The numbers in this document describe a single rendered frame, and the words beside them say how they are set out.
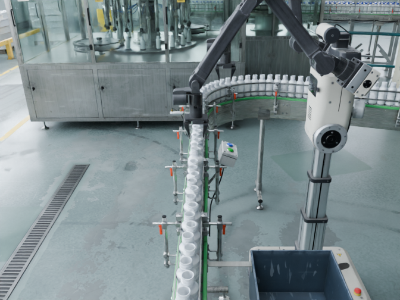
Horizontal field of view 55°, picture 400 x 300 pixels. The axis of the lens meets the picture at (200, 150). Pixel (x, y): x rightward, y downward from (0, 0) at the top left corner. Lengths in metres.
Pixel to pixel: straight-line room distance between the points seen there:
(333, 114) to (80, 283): 1.98
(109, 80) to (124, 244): 2.49
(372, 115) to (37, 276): 2.70
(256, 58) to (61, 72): 3.27
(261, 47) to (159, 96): 2.44
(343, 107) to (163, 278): 1.68
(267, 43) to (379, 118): 3.87
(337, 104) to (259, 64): 4.99
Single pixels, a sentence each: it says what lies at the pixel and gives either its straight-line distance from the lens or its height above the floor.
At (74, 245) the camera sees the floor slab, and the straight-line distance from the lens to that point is 3.22.
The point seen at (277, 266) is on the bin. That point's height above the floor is 0.87.
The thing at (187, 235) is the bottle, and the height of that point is 1.15.
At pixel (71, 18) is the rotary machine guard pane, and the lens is 4.99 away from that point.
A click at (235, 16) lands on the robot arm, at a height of 1.77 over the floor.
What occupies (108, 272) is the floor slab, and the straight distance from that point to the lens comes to 2.91.
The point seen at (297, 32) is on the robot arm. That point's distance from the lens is 1.60.
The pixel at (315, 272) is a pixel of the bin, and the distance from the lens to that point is 1.65.
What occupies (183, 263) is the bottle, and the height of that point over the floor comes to 1.16.
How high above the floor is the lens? 1.93
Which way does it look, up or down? 25 degrees down
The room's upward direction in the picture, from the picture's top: 1 degrees counter-clockwise
